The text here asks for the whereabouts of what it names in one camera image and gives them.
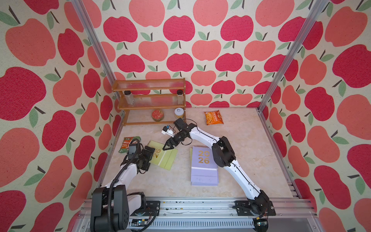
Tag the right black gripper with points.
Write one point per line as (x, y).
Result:
(168, 143)

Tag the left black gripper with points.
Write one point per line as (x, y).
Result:
(149, 154)

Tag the yellow-green calendar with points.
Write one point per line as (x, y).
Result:
(162, 158)

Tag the purple calendar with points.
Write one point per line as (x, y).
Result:
(202, 159)
(204, 177)

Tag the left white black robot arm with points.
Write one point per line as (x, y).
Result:
(112, 205)

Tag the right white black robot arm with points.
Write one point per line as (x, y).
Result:
(224, 157)

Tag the green red food packet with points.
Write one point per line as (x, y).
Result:
(125, 145)

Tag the red flat tin can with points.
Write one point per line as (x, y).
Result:
(157, 115)

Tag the white lid yellow can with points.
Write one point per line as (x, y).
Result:
(179, 113)

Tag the right glass spice jar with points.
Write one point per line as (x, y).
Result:
(180, 97)

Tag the glass spice jar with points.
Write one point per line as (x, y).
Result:
(129, 97)
(180, 97)

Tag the wooden three-tier shelf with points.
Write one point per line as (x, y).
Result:
(149, 95)

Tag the orange snack bag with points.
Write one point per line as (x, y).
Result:
(213, 118)

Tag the left glass spice jar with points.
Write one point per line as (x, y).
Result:
(129, 97)

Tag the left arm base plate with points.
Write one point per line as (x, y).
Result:
(146, 210)

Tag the aluminium front rail frame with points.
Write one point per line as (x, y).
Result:
(180, 214)

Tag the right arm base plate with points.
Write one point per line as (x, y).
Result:
(247, 208)

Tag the left aluminium corner post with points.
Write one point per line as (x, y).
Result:
(92, 36)

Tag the aluminium corner post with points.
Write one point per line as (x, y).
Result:
(92, 36)
(309, 22)

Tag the right aluminium corner post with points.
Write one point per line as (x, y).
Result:
(309, 22)

